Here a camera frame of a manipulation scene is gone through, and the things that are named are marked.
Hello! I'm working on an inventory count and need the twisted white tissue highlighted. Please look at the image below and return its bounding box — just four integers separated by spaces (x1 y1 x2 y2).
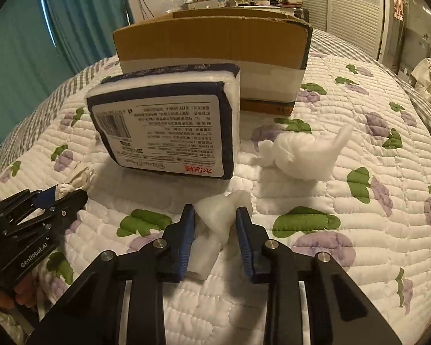
188 190 254 281

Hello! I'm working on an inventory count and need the cluttered dresser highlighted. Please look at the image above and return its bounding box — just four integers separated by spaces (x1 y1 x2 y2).
180 0 304 12

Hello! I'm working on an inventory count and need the cream garment pile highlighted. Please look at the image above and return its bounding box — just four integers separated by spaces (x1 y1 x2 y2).
411 55 431 106

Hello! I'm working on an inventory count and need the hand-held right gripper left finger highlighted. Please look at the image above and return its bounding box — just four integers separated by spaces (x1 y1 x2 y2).
25 204 197 345

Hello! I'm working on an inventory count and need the teal curtain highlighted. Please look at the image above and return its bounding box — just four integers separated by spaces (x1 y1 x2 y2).
0 0 134 149

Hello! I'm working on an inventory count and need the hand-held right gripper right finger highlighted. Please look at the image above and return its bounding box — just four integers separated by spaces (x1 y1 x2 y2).
236 206 403 345

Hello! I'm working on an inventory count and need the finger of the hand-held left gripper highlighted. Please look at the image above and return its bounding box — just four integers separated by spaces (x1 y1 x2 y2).
0 189 89 247
0 189 60 225

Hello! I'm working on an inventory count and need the brown cardboard box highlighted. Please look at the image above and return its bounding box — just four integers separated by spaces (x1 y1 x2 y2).
113 9 314 116

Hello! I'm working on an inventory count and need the white louvered wardrobe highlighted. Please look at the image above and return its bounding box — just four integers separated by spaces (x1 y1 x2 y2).
296 0 389 61

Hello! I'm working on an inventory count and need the navy white tissue pack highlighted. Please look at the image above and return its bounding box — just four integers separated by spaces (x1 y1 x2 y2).
85 63 242 181

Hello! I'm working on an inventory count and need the small beige tissue wad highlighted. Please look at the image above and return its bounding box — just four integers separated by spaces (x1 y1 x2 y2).
55 165 96 201

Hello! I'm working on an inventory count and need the floral quilted bedspread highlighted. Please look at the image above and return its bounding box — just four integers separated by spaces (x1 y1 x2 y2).
0 28 431 345

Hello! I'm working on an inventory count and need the crumpled white tissue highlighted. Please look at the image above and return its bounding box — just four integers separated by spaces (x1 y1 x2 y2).
257 124 353 181

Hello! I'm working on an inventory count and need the person's left hand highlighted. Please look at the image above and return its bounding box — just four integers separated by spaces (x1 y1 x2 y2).
0 281 41 310

